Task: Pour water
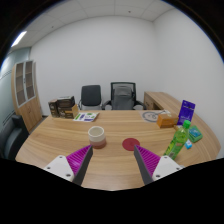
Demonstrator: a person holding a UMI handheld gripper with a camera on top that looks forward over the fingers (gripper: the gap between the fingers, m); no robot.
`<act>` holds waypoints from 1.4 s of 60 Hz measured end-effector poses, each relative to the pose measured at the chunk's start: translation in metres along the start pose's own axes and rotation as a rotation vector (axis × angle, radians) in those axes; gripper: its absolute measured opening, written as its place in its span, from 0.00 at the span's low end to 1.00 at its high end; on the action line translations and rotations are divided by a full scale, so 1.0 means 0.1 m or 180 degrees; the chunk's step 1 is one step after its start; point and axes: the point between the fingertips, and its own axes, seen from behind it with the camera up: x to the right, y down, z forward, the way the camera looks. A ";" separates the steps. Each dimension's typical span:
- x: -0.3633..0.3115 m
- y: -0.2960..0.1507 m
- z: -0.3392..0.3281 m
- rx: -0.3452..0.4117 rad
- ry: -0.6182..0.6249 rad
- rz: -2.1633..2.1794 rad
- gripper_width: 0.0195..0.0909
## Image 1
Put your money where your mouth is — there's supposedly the round grey paper disc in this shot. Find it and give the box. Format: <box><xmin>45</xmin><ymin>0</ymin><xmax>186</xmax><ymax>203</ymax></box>
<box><xmin>141</xmin><ymin>109</ymin><xmax>165</xmax><ymax>123</ymax></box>

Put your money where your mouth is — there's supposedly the dark armchair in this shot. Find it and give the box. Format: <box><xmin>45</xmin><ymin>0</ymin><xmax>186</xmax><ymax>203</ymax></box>
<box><xmin>0</xmin><ymin>114</ymin><xmax>30</xmax><ymax>161</ymax></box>

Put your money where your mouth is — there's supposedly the green cloth pack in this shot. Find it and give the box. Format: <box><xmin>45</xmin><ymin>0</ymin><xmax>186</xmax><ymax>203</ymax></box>
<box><xmin>187</xmin><ymin>125</ymin><xmax>204</xmax><ymax>144</ymax></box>

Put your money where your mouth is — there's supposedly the long ceiling light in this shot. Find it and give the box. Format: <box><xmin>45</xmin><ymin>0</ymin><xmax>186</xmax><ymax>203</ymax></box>
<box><xmin>10</xmin><ymin>30</ymin><xmax>28</xmax><ymax>48</ymax></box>

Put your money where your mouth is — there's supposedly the black mesh office chair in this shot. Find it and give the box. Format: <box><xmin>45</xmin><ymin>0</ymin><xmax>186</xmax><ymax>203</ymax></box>
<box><xmin>101</xmin><ymin>81</ymin><xmax>148</xmax><ymax>111</ymax></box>

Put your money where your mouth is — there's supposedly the open cardboard box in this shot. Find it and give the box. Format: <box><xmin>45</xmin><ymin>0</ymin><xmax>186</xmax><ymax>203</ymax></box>
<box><xmin>58</xmin><ymin>104</ymin><xmax>80</xmax><ymax>120</ymax></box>

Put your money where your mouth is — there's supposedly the wooden shelf cabinet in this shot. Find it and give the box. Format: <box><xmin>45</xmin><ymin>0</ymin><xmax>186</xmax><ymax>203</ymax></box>
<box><xmin>10</xmin><ymin>59</ymin><xmax>44</xmax><ymax>133</ymax></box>

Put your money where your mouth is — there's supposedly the black padded office chair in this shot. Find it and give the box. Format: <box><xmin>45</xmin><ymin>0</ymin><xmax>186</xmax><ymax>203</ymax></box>
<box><xmin>78</xmin><ymin>84</ymin><xmax>103</xmax><ymax>111</ymax></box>

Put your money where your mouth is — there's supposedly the wooden tissue box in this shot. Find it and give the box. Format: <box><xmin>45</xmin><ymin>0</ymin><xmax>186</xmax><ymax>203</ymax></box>
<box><xmin>156</xmin><ymin>112</ymin><xmax>180</xmax><ymax>129</ymax></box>

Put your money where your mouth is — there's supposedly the purple package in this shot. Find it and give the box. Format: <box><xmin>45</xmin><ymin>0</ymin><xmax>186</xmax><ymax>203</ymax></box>
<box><xmin>176</xmin><ymin>99</ymin><xmax>197</xmax><ymax>126</ymax></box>

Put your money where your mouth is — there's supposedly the flat round red coaster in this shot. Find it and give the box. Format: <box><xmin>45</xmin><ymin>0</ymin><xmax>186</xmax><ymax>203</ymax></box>
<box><xmin>121</xmin><ymin>137</ymin><xmax>141</xmax><ymax>152</ymax></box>

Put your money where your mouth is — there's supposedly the white and pink ceramic cup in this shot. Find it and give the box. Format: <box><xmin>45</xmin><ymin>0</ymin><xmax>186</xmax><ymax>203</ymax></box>
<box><xmin>87</xmin><ymin>125</ymin><xmax>107</xmax><ymax>150</ymax></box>

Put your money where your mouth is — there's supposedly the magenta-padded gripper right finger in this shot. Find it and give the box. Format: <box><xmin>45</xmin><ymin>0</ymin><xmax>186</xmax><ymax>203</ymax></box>
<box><xmin>133</xmin><ymin>144</ymin><xmax>185</xmax><ymax>186</ymax></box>

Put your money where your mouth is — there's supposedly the black box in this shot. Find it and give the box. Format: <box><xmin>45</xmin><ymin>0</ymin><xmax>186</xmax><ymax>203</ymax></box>
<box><xmin>56</xmin><ymin>95</ymin><xmax>76</xmax><ymax>109</ymax></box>

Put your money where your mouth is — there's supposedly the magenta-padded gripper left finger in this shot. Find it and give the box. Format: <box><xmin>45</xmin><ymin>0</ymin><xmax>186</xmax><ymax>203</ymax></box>
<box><xmin>43</xmin><ymin>144</ymin><xmax>94</xmax><ymax>187</ymax></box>

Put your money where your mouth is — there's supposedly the green drink bottle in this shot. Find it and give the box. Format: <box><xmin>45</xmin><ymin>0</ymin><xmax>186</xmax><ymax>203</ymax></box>
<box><xmin>163</xmin><ymin>119</ymin><xmax>192</xmax><ymax>160</ymax></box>

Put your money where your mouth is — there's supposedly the dark brown box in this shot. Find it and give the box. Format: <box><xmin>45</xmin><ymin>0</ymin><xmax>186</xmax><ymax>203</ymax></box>
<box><xmin>48</xmin><ymin>98</ymin><xmax>61</xmax><ymax>118</ymax></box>

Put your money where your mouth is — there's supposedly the wooden side desk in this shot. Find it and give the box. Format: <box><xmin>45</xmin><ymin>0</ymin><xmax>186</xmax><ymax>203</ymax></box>
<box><xmin>143</xmin><ymin>91</ymin><xmax>183</xmax><ymax>113</ymax></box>

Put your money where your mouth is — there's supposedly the white printed leaflet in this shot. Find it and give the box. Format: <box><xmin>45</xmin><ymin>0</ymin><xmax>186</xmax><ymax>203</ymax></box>
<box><xmin>72</xmin><ymin>111</ymin><xmax>100</xmax><ymax>123</ymax></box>

